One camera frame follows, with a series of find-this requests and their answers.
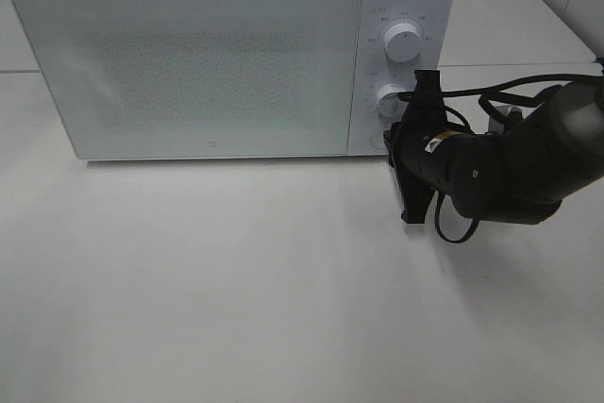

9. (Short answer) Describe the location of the white round door button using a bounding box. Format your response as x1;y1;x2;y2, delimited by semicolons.
370;129;386;150

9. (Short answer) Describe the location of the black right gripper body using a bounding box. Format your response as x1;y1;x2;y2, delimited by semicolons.
384;101;467;195

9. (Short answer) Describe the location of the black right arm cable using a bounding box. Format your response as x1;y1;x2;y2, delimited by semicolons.
395;71;604;244

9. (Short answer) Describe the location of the white microwave knob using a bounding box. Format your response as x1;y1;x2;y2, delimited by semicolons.
376;84;406;119
382;21;423;63

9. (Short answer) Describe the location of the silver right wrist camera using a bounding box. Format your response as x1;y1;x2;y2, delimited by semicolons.
486;104;523;134

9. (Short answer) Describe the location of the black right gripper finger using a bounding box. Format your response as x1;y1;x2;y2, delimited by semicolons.
399;176;435;225
413;70;444;109

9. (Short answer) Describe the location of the white microwave door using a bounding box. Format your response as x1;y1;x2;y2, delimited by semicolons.
12;0;360;160

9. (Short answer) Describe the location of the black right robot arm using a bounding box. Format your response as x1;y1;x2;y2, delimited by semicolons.
383;70;603;225

